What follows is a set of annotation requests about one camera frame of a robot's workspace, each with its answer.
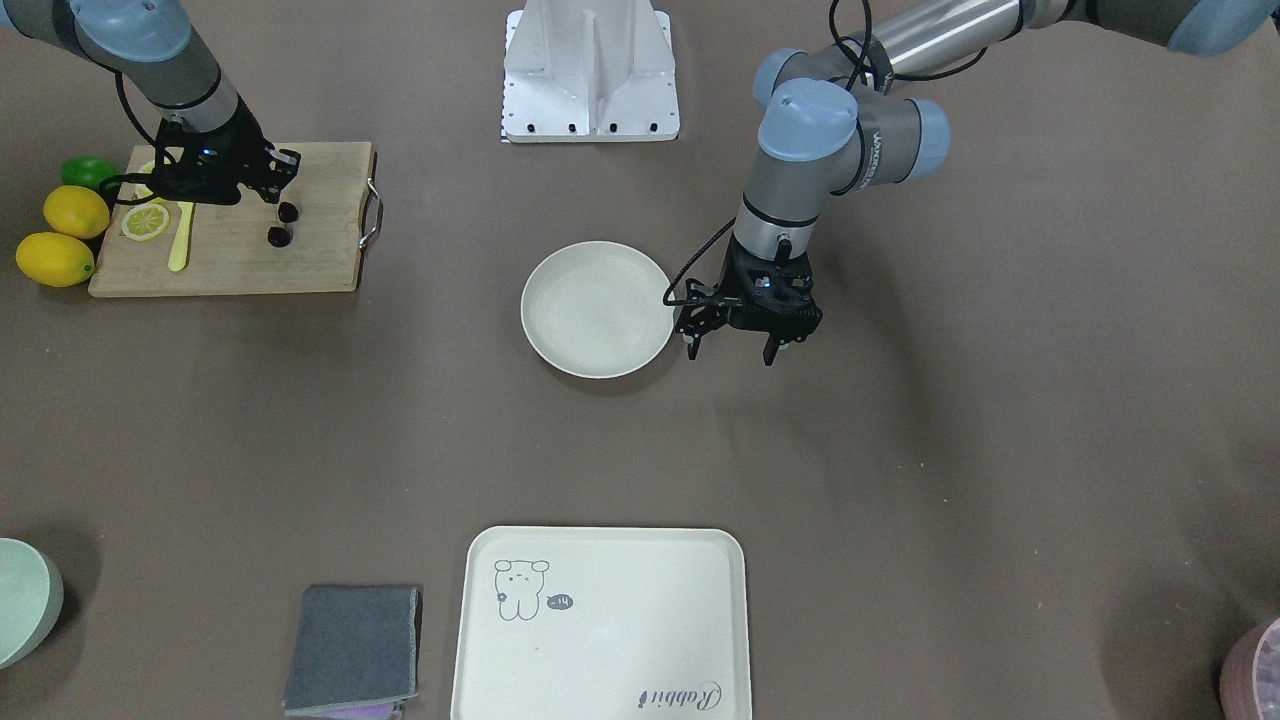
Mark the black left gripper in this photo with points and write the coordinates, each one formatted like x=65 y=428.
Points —
x=738 y=278

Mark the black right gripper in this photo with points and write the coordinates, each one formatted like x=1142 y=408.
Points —
x=243 y=143

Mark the beige shallow plate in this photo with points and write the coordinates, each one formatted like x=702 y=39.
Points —
x=595 y=310

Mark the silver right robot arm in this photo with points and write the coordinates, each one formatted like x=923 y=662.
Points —
x=151 y=43

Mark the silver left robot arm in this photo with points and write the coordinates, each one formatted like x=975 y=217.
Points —
x=833 y=125

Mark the cream rabbit tray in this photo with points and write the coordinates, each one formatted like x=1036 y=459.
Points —
x=603 y=623

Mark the bamboo cutting board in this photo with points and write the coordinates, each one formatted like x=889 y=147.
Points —
x=228 y=250

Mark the yellow plastic knife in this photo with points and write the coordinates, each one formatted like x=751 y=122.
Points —
x=179 y=251

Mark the lemon slice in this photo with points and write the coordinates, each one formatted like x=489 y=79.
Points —
x=141 y=190
x=145 y=222

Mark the green lime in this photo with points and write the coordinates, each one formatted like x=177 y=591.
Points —
x=91 y=172

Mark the yellow lemon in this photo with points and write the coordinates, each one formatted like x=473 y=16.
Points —
x=55 y=259
x=76 y=211

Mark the grey folded cloth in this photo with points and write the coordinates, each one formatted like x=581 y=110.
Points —
x=355 y=652

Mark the mint green bowl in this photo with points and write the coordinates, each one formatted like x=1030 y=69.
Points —
x=32 y=594

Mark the pink bowl with ice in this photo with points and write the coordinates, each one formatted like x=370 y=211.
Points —
x=1249 y=676

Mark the white camera post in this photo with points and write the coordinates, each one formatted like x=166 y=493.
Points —
x=589 y=72

